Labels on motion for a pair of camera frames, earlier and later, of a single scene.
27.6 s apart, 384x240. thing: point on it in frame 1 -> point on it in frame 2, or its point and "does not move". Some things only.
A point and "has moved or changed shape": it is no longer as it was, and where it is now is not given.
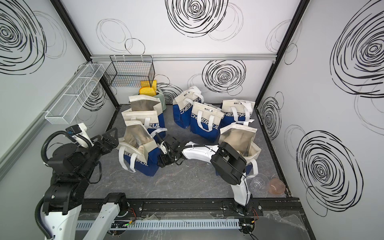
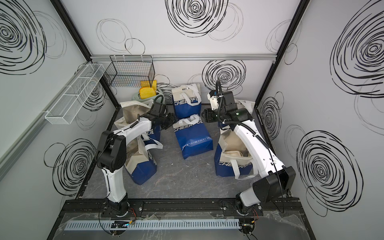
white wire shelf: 72,101 does not move
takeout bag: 205,121 has moved or changed shape
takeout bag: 139,149 has moved or changed shape
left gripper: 113,143 -> 171,116
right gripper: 162,161 -> 208,116
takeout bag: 183,105 has moved or changed shape
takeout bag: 241,137 does not move
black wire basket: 129,71 does not move
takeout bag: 146,108 has moved or changed shape
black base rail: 196,206 does not move
